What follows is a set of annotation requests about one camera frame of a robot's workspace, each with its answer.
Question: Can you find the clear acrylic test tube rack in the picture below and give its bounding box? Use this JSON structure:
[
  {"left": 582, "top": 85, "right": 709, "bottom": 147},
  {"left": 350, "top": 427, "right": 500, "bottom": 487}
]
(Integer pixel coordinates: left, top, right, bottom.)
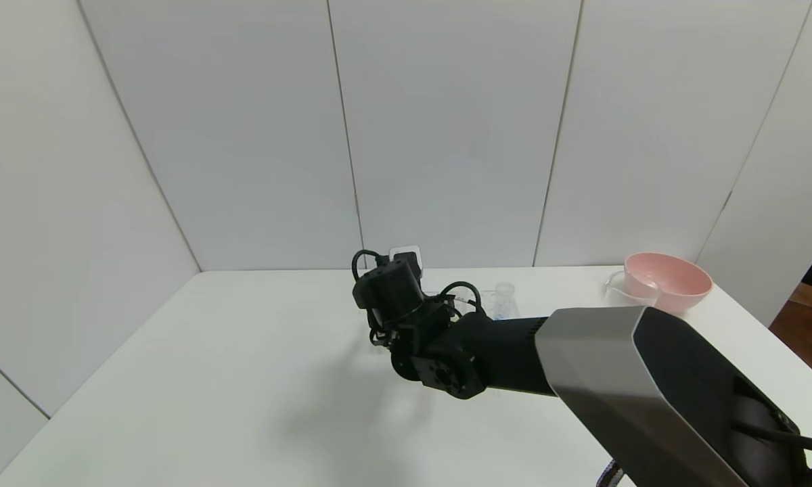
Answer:
[{"left": 423, "top": 289, "right": 522, "bottom": 323}]

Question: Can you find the test tube with blue pigment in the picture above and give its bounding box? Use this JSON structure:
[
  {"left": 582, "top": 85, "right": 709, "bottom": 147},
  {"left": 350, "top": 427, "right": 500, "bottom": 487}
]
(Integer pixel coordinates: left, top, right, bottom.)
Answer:
[{"left": 494, "top": 282, "right": 516, "bottom": 320}]

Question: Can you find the clear glass beaker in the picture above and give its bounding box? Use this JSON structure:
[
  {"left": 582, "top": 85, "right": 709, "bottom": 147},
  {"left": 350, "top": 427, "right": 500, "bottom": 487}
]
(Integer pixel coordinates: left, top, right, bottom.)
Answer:
[{"left": 602, "top": 271, "right": 652, "bottom": 309}]

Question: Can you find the pink bowl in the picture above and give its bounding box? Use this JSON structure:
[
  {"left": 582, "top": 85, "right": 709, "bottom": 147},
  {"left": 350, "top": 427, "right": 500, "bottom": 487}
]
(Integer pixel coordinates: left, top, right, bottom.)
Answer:
[{"left": 624, "top": 252, "right": 713, "bottom": 314}]

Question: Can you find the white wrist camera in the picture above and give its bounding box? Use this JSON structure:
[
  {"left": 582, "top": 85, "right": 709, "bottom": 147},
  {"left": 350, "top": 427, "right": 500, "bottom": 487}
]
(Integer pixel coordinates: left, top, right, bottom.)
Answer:
[{"left": 389, "top": 246, "right": 422, "bottom": 275}]

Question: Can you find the black camera cable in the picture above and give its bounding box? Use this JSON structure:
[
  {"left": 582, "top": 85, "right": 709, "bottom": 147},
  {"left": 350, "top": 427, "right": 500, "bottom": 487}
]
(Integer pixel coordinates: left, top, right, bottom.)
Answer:
[{"left": 351, "top": 250, "right": 388, "bottom": 283}]

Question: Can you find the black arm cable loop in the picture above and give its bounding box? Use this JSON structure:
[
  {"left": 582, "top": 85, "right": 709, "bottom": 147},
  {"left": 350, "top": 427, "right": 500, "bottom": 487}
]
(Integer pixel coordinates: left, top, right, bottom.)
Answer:
[{"left": 440, "top": 281, "right": 482, "bottom": 316}]

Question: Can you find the braided grey cable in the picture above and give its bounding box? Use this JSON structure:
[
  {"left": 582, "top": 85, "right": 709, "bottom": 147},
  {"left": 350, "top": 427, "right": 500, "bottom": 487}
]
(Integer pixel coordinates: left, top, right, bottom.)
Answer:
[{"left": 595, "top": 459, "right": 627, "bottom": 487}]

